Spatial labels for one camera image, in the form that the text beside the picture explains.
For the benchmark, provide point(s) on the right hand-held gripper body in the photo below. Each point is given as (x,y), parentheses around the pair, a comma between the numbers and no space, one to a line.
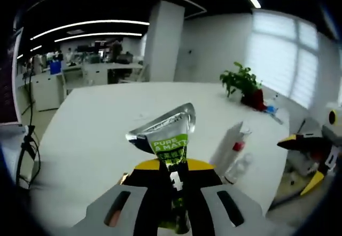
(335,132)

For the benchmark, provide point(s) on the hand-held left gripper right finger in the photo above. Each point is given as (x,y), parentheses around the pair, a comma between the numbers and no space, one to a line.
(213,220)

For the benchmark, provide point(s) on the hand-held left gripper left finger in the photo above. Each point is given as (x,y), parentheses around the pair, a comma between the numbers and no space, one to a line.
(128,214)

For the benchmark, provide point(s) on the small clear cap skincare bottle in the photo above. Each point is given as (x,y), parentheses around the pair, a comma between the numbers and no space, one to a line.
(244,165)

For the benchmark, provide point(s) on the red collar skincare pump bottle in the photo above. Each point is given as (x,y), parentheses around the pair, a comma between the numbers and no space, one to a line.
(238,145)

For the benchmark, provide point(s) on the white skincare tube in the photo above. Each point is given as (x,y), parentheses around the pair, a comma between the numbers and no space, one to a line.
(224,150)

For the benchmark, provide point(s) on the black green skincare sachet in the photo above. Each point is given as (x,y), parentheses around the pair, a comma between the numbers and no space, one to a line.
(168,137)

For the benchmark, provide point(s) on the small blue object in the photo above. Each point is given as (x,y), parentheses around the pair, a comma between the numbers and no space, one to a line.
(271,109)

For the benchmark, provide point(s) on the red bag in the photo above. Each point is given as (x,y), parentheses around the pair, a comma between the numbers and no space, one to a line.
(255,101)

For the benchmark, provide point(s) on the green potted plant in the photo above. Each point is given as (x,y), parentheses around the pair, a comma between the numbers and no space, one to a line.
(240,79)

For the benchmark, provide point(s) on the window with white blind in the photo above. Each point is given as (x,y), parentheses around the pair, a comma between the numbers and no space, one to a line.
(280,54)

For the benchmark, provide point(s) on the white office cabinet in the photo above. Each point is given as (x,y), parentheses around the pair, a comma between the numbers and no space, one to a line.
(93,73)

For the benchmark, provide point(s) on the blue box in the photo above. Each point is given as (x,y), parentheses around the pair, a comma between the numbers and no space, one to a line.
(55,67)

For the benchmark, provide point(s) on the computer monitor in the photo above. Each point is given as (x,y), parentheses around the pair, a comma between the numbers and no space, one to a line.
(8,86)

